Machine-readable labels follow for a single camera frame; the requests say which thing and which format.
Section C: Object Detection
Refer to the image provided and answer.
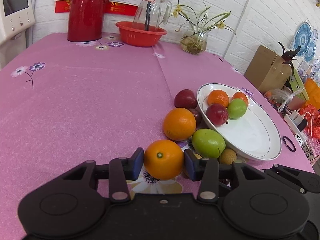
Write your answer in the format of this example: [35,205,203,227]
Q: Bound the brown longan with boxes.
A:
[183,153,202,178]
[219,148,237,165]

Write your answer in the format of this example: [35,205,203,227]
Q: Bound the large orange green navel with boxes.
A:
[144,140,184,180]

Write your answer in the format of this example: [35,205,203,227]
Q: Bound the red apple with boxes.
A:
[206,103,229,126]

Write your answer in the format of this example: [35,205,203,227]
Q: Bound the small green fruit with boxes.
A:
[227,99,247,119]

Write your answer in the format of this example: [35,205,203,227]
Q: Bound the dark cherry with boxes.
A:
[219,179,230,185]

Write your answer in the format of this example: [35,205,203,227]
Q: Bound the large green mango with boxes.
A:
[191,128,226,159]

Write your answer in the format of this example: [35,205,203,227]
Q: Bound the white power strip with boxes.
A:
[284,111,307,146]

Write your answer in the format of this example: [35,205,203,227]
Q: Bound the large orange rear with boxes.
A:
[163,108,196,141]

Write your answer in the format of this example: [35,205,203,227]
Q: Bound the small dark plum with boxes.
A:
[189,108,202,127]

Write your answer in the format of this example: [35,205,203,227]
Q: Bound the white oval plate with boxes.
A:
[196,83,282,161]

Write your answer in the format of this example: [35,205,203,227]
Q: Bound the mandarin with stem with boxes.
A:
[207,89,229,108]

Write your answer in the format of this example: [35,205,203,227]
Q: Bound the dark red plum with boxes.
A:
[174,89,197,109]

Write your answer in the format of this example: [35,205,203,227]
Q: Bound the small mandarin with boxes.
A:
[232,92,249,106]

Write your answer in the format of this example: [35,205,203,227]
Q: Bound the pink floral tablecloth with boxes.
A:
[1,34,319,239]

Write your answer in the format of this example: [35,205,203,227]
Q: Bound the white plastic bag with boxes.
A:
[270,88,304,112]

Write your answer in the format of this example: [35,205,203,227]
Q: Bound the orange plastic container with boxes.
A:
[304,77,320,110]

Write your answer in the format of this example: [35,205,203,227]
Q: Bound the cardboard box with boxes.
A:
[244,45,292,93]

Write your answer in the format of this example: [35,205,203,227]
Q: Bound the dark red leaf plant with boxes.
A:
[278,42,301,75]

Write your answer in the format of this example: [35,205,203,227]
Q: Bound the glass vase with plant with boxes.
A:
[170,1,236,55]

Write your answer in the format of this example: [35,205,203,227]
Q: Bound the red plastic basin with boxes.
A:
[116,21,167,47]

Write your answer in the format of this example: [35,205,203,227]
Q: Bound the glass pitcher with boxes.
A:
[132,0,172,31]

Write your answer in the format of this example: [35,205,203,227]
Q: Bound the red thermos jug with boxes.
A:
[67,0,110,42]

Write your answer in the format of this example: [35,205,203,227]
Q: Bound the white appliance with screen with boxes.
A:
[1,0,35,68]

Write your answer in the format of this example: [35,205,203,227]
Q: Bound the black hair tie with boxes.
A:
[282,135,297,153]

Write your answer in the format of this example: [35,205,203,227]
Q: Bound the blue decorative wall plates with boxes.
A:
[292,22,319,62]

